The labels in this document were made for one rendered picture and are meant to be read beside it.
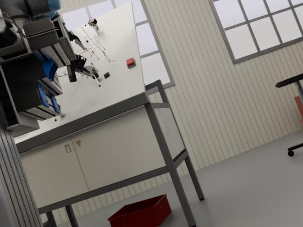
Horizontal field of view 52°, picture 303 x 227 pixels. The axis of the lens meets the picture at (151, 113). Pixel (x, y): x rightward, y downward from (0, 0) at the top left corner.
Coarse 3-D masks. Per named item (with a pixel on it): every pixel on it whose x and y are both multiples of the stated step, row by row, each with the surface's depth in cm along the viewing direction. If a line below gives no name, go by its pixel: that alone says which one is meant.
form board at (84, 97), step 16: (112, 16) 251; (128, 16) 242; (80, 32) 258; (112, 32) 238; (128, 32) 230; (80, 48) 245; (96, 48) 235; (112, 48) 227; (128, 48) 219; (96, 64) 224; (64, 80) 230; (80, 80) 222; (112, 80) 207; (128, 80) 200; (64, 96) 219; (80, 96) 212; (96, 96) 204; (112, 96) 198; (128, 96) 192; (64, 112) 209; (80, 112) 203; (48, 128) 207
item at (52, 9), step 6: (30, 0) 129; (36, 0) 130; (42, 0) 130; (48, 0) 131; (54, 0) 132; (30, 6) 130; (36, 6) 130; (42, 6) 131; (48, 6) 132; (54, 6) 133; (60, 6) 137; (36, 12) 132; (42, 12) 134; (48, 12) 136
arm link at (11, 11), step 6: (0, 0) 127; (6, 0) 127; (12, 0) 128; (18, 0) 128; (24, 0) 128; (0, 6) 128; (6, 6) 127; (12, 6) 127; (18, 6) 128; (24, 6) 129; (6, 12) 127; (12, 12) 127; (18, 12) 128; (24, 12) 130; (30, 12) 131
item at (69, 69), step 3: (72, 63) 182; (66, 66) 184; (69, 66) 181; (72, 66) 182; (69, 69) 182; (72, 69) 182; (69, 72) 183; (72, 72) 182; (69, 75) 184; (72, 75) 182; (75, 75) 183; (69, 78) 184; (72, 78) 182; (75, 78) 183; (69, 81) 185; (72, 81) 183; (75, 81) 184
